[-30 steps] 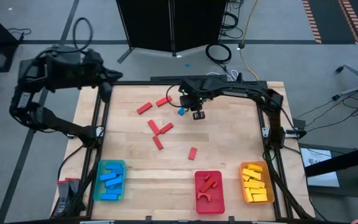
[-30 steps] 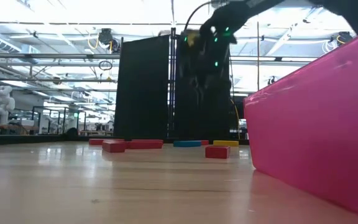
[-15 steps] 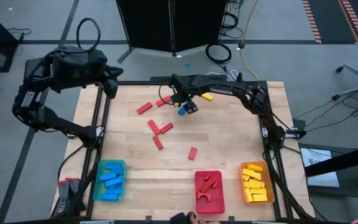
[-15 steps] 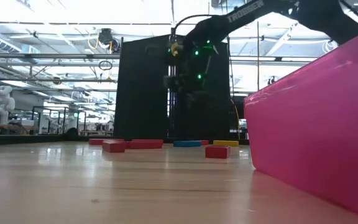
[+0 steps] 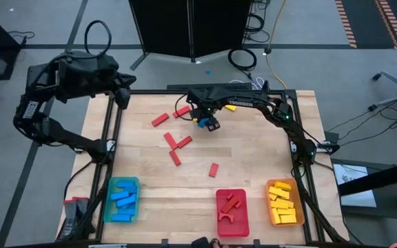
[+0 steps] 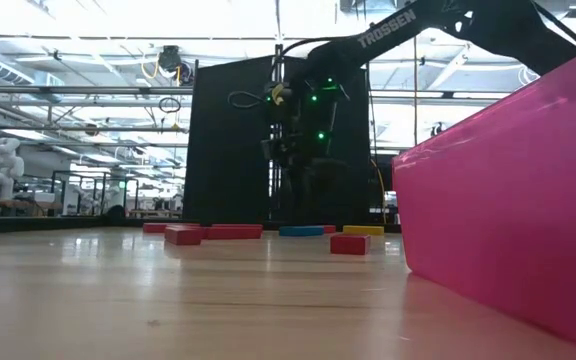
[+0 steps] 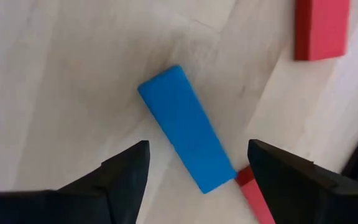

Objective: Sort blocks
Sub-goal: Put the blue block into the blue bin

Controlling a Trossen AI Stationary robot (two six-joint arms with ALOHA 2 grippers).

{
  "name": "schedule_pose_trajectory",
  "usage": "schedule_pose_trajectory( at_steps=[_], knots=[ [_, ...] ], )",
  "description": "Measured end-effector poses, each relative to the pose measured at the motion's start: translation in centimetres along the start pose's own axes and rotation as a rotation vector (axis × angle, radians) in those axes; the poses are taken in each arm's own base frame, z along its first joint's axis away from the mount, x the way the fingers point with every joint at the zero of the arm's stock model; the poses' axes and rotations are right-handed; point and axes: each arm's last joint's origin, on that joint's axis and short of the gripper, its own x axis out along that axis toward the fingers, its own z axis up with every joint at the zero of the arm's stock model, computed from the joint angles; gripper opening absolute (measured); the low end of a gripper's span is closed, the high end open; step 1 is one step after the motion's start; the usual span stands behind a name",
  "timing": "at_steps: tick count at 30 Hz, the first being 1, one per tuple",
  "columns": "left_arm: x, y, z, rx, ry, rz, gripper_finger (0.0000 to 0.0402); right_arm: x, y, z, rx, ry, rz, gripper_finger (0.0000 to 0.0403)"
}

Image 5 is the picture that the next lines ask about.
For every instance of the red and black tool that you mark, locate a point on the red and black tool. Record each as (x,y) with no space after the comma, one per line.
(70,208)

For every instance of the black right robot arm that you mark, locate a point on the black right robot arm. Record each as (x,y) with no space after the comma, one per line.
(240,100)

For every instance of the white paper sheet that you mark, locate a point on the white paper sheet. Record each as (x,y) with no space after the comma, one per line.
(364,200)

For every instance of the yellow thick wooden block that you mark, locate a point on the yellow thick wooden block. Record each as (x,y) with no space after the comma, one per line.
(288,219)

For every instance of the black aluminium table frame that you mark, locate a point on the black aluminium table frame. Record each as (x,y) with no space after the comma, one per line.
(150,92)

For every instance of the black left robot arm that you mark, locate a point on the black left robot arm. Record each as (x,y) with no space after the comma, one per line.
(67,139)

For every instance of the red translucent plastic bin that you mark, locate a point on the red translucent plastic bin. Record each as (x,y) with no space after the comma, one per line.
(241,224)

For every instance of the orange translucent plastic bin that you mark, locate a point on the orange translucent plastic bin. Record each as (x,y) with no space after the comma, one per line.
(300,206)

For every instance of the blue thick wooden block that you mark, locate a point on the blue thick wooden block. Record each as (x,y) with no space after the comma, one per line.
(132,189)

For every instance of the black side stand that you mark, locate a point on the black side stand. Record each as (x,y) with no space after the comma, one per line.
(377,178)

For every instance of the black folding partition screen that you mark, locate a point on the black folding partition screen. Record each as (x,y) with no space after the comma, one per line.
(164,24)

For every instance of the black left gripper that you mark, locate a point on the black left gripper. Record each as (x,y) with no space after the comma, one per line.
(109,75)

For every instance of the green translucent plastic bin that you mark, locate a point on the green translucent plastic bin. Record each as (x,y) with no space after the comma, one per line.
(133,218)

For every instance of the black flat bar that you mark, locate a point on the black flat bar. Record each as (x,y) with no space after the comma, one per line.
(178,86)

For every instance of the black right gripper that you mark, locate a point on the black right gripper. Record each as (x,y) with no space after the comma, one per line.
(203,113)

